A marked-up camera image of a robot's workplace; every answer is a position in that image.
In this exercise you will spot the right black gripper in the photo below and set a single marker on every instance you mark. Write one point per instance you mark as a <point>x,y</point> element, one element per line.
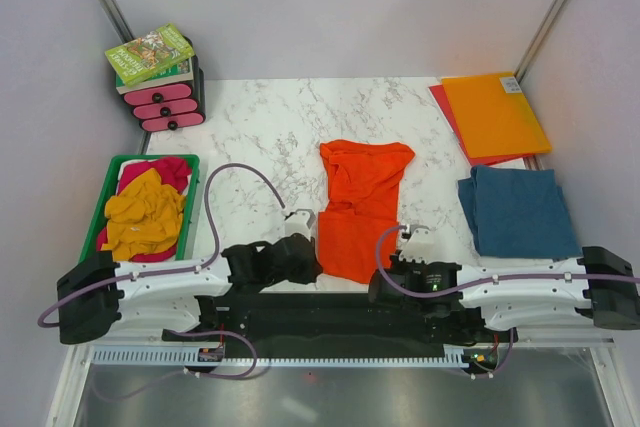
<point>397,263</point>

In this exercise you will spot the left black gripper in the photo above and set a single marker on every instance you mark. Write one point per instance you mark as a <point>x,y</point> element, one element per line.
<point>311,271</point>

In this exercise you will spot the orange t shirt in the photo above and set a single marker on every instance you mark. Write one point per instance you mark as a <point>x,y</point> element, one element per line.
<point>363,199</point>

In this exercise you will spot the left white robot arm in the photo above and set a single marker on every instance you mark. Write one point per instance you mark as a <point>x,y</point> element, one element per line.
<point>173,300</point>

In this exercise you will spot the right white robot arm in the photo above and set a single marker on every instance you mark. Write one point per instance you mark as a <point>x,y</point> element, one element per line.
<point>598,285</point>

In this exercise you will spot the folded blue t shirt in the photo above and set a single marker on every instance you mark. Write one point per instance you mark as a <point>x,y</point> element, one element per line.
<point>517,213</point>

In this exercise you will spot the yellow t shirt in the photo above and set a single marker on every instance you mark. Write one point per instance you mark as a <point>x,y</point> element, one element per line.
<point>144,221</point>

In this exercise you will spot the magenta t shirt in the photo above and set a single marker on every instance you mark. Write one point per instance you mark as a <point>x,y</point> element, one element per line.
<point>174,171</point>

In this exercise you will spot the orange plastic folder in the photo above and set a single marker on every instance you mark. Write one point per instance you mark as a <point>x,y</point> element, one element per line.
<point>494,116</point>

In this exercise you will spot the black pink drawer unit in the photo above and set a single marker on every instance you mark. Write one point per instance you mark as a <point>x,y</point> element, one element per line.
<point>169,107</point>

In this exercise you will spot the red plastic folder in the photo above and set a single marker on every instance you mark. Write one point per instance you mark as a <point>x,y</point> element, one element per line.
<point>439,94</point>

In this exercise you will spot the dark green book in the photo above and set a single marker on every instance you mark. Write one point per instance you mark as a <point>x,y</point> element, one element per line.
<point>182,72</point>

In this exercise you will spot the light green book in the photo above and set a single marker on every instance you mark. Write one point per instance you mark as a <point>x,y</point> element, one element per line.
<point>144,57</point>

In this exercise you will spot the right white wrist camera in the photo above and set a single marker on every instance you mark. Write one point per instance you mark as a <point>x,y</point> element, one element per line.
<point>416,244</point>

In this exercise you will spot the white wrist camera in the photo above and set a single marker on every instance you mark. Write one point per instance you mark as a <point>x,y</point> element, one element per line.
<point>416,244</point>
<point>300,222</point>

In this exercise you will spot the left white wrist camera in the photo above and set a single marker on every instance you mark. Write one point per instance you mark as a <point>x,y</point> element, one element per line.
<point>300,222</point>

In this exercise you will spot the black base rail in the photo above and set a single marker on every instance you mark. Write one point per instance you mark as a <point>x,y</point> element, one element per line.
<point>341,324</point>

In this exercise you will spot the white slotted cable duct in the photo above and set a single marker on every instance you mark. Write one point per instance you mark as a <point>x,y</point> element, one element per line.
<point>196,356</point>

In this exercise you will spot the right aluminium corner post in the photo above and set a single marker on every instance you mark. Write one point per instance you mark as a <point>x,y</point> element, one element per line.
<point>542,33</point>

